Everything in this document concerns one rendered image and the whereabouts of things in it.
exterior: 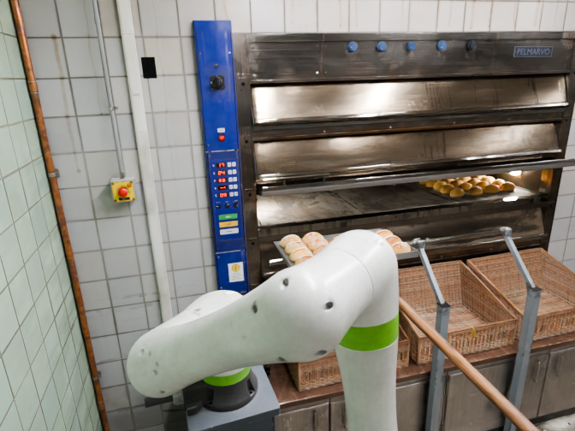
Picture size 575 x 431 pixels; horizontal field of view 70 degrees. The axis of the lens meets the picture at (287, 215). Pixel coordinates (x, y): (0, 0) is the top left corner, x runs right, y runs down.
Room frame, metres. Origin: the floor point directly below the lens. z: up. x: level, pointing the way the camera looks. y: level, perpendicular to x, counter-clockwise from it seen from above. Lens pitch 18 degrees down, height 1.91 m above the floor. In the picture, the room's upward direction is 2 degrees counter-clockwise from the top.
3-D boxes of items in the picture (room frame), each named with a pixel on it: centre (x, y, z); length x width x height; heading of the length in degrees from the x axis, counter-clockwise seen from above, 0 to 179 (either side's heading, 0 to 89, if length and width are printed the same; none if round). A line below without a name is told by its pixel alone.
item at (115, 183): (1.79, 0.72, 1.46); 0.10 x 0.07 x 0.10; 104
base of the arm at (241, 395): (0.80, 0.21, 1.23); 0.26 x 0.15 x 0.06; 108
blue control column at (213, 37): (2.84, 0.52, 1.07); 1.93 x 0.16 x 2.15; 14
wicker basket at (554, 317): (2.09, -1.38, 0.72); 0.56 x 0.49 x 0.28; 105
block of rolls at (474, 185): (2.77, -1.18, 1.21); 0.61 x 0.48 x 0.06; 14
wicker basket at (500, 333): (1.95, -0.81, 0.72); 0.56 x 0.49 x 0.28; 104
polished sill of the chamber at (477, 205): (2.22, -0.71, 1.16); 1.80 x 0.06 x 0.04; 104
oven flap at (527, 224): (2.20, -0.72, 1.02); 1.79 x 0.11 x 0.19; 104
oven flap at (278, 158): (2.20, -0.72, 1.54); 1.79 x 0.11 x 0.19; 104
